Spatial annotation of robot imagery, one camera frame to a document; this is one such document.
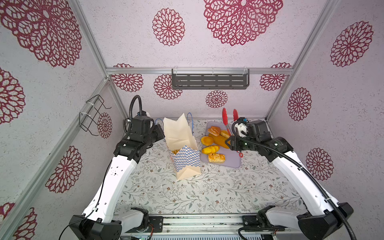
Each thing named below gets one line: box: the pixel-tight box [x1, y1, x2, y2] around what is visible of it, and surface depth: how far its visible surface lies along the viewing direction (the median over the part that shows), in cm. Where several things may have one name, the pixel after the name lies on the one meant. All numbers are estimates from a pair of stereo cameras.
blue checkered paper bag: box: [163, 113, 201, 181], surface depth 86 cm
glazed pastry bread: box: [208, 153, 226, 164], surface depth 96 cm
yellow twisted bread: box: [201, 145, 220, 155], surface depth 101 cm
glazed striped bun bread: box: [208, 126, 222, 137], surface depth 105 cm
